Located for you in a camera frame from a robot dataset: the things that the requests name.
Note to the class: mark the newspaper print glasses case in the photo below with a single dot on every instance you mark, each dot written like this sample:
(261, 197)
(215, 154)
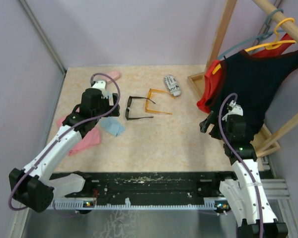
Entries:
(172, 85)

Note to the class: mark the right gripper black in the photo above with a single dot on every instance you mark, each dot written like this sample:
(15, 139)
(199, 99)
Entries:
(205, 124)

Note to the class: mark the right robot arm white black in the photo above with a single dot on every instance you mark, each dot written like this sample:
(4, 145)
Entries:
(245, 193)

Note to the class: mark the red tank top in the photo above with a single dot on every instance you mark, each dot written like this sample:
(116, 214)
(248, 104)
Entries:
(214, 72)

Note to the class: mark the teal hanger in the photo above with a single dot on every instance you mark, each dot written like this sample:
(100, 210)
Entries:
(260, 37)

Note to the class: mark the yellow hanger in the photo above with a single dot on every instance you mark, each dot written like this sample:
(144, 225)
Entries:
(276, 31)

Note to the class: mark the navy tank top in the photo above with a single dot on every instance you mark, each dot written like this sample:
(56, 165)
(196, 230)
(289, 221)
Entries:
(255, 81)

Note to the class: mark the pink folded garment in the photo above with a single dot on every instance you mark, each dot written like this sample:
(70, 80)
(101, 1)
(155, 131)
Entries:
(92, 138)

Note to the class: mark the light blue cleaning cloth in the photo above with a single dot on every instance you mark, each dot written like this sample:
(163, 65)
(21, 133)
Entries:
(112, 126)

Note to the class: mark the pink glasses case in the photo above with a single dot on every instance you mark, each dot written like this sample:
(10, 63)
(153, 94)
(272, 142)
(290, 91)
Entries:
(115, 75)

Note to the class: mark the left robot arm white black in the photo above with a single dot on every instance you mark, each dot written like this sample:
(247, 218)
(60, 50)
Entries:
(32, 186)

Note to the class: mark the orange sunglasses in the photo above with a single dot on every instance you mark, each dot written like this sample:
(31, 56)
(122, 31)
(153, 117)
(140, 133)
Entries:
(151, 92)

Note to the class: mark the black sunglasses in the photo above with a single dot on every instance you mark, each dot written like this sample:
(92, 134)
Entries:
(132, 109)

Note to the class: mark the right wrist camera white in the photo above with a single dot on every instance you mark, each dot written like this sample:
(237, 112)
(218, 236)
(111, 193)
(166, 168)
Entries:
(234, 107)

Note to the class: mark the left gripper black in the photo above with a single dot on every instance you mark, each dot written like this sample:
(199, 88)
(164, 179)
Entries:
(111, 110)

